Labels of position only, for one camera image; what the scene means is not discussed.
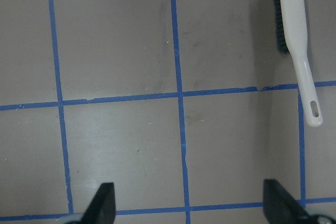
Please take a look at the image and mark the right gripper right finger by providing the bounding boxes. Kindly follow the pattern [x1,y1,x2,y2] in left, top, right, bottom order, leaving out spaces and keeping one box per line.
[263,179,335,224]

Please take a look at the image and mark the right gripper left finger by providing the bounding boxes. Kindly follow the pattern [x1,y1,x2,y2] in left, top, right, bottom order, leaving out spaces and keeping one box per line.
[62,182,116,224]

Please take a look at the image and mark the beige hand brush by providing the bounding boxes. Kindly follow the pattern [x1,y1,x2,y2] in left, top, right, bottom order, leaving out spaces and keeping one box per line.
[274,0,323,127]

